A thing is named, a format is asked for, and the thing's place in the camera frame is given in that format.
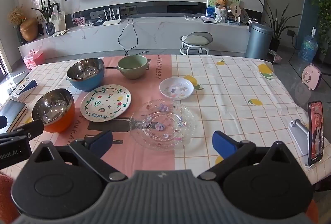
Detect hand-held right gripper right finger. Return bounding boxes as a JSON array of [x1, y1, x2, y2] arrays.
[[197, 130, 300, 183]]

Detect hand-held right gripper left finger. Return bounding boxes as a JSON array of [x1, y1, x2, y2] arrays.
[[31, 130, 128, 183]]

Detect orange steel bowl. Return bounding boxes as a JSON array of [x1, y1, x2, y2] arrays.
[[31, 89, 76, 133]]

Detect blue steel bowl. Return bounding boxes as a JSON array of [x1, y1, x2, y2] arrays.
[[66, 58, 105, 92]]

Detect clear glass plate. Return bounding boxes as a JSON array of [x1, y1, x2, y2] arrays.
[[129, 100, 195, 152]]

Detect stack of dark books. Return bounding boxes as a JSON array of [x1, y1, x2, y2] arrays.
[[0, 100, 28, 134]]

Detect orange chair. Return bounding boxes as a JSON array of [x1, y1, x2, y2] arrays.
[[0, 174, 16, 224]]

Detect blue and white box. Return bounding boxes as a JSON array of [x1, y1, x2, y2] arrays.
[[10, 79, 38, 101]]

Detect white painted plate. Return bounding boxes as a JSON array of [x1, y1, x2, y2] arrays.
[[80, 84, 131, 122]]

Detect lemon print tablecloth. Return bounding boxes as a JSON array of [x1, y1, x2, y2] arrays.
[[0, 55, 331, 188]]

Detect pink storage box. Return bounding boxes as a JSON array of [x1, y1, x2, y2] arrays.
[[23, 49, 45, 69]]

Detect small white bowl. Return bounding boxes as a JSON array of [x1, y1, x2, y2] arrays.
[[159, 77, 194, 99]]

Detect green ceramic bowl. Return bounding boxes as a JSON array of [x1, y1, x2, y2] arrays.
[[117, 55, 148, 80]]

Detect silver phone stand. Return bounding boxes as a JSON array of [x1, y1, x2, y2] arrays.
[[288, 119, 324, 169]]

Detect smartphone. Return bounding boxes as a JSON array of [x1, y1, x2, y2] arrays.
[[307, 101, 324, 165]]

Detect gold vase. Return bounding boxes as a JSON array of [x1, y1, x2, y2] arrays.
[[19, 18, 38, 42]]

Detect plant in blue white vase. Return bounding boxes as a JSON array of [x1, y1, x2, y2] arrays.
[[31, 0, 60, 37]]

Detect grey trash can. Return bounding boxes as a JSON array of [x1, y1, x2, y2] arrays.
[[245, 23, 273, 59]]

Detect white round stool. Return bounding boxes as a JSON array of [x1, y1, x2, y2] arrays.
[[180, 32, 213, 56]]

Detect dried yellow flowers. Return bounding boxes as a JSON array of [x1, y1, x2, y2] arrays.
[[7, 5, 28, 45]]

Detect pink fan heater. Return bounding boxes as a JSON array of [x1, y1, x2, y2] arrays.
[[302, 64, 322, 91]]

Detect potted long-leaf plant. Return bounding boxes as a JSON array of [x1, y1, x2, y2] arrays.
[[259, 0, 295, 51]]

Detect marble tv console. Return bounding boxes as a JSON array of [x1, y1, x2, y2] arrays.
[[18, 16, 250, 59]]

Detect white router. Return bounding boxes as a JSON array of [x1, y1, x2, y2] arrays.
[[102, 7, 122, 26]]

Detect blue water bottle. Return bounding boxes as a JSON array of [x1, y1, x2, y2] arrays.
[[301, 35, 318, 63]]

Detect round hand fan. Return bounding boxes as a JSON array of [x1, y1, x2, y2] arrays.
[[230, 2, 242, 18]]

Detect brown teddy bear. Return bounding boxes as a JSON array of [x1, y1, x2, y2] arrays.
[[214, 0, 230, 23]]

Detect green framed picture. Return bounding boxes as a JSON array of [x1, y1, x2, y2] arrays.
[[207, 0, 240, 19]]

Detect green climbing vine plant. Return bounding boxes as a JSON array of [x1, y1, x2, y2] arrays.
[[277, 0, 331, 56]]

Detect black cable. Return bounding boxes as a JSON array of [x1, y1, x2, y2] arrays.
[[118, 7, 150, 55]]

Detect white art picture frame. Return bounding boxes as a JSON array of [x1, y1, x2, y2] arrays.
[[50, 11, 66, 32]]

